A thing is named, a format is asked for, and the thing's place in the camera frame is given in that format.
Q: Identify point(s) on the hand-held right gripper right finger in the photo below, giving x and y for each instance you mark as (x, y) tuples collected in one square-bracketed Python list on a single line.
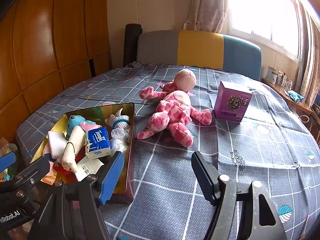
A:
[(202, 177)]

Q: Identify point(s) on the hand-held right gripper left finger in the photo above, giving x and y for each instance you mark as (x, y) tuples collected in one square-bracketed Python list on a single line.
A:
[(111, 177)]

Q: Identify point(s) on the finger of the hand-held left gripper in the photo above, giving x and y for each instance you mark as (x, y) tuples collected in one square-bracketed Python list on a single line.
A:
[(37, 170), (7, 161)]

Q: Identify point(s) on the red fuzzy sock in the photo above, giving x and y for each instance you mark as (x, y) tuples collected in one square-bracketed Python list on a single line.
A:
[(61, 168)]

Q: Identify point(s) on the white wipes packet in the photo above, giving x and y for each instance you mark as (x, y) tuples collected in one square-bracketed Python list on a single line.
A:
[(86, 170)]

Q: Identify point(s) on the gold tin box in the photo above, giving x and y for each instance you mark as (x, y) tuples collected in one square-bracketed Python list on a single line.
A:
[(128, 155)]

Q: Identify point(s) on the white towel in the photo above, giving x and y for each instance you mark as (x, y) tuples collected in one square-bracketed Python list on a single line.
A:
[(57, 142)]

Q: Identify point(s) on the blue tissue packet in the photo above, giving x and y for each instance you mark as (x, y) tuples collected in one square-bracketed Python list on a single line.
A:
[(98, 142)]

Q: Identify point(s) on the cream towel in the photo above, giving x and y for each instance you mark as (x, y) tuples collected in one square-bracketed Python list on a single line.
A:
[(72, 150)]

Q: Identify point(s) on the white knitted sock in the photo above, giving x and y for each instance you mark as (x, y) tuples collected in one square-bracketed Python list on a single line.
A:
[(120, 122)]

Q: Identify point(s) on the light pink cloth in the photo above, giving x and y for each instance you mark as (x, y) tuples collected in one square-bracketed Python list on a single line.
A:
[(90, 125)]

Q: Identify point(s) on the blue plush toy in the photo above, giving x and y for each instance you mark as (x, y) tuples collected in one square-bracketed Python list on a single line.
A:
[(73, 122)]

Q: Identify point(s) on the clear snack bag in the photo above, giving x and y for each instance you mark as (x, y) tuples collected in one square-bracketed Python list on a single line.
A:
[(6, 146)]

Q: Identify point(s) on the pink spotted plush giraffe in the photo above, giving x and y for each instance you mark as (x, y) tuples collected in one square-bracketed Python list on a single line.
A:
[(172, 107)]

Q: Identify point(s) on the purple cardboard box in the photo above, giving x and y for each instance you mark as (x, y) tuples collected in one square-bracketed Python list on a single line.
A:
[(232, 102)]

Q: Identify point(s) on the wooden side desk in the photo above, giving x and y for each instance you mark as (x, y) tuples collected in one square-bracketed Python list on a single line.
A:
[(297, 105)]

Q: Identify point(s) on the teal plush toy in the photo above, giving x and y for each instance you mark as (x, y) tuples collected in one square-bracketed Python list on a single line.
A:
[(296, 96)]

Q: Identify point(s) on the brown wooden wardrobe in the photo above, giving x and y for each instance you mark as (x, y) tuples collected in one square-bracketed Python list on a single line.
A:
[(50, 42)]

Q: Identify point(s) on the clear small containers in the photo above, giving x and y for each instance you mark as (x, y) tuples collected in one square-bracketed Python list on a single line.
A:
[(283, 80)]

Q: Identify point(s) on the beige patterned curtain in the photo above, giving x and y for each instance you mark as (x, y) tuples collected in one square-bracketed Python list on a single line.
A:
[(310, 62), (205, 5)]

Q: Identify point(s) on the bright window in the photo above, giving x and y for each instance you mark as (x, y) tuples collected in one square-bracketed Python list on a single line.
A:
[(262, 10)]

